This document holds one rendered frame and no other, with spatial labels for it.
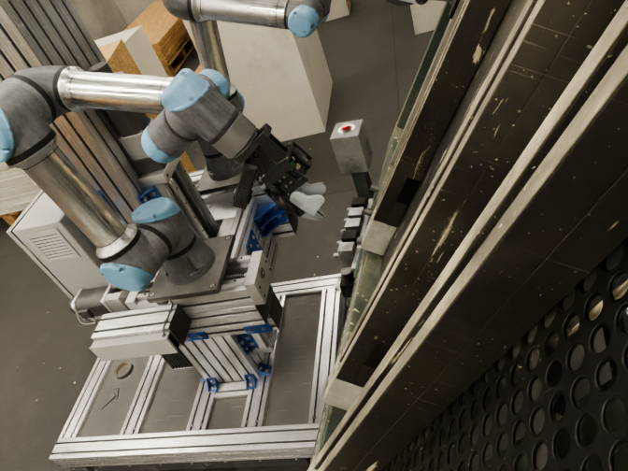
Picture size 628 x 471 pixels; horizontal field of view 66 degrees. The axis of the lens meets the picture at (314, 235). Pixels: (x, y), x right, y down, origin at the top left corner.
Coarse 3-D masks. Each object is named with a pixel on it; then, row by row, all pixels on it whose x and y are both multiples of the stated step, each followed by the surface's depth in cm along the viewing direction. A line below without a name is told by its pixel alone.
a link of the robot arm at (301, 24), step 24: (168, 0) 136; (192, 0) 133; (216, 0) 132; (240, 0) 131; (264, 0) 130; (288, 0) 130; (312, 0) 130; (264, 24) 133; (288, 24) 129; (312, 24) 128
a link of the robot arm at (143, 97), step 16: (48, 80) 101; (64, 80) 101; (80, 80) 100; (96, 80) 99; (112, 80) 98; (128, 80) 97; (144, 80) 96; (160, 80) 95; (208, 80) 93; (224, 80) 96; (64, 96) 101; (80, 96) 101; (96, 96) 99; (112, 96) 98; (128, 96) 97; (144, 96) 96; (224, 96) 96; (64, 112) 106; (144, 112) 100; (160, 112) 98
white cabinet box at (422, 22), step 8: (432, 0) 457; (416, 8) 463; (424, 8) 462; (432, 8) 462; (440, 8) 461; (416, 16) 468; (424, 16) 467; (432, 16) 466; (416, 24) 473; (424, 24) 472; (432, 24) 472; (416, 32) 478; (424, 32) 477
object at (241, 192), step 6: (246, 162) 85; (246, 168) 85; (252, 168) 85; (246, 174) 86; (252, 174) 86; (240, 180) 88; (246, 180) 87; (252, 180) 87; (240, 186) 88; (246, 186) 88; (234, 192) 92; (240, 192) 89; (246, 192) 89; (252, 192) 92; (234, 198) 92; (240, 198) 91; (246, 198) 90; (234, 204) 92; (240, 204) 92; (246, 204) 92
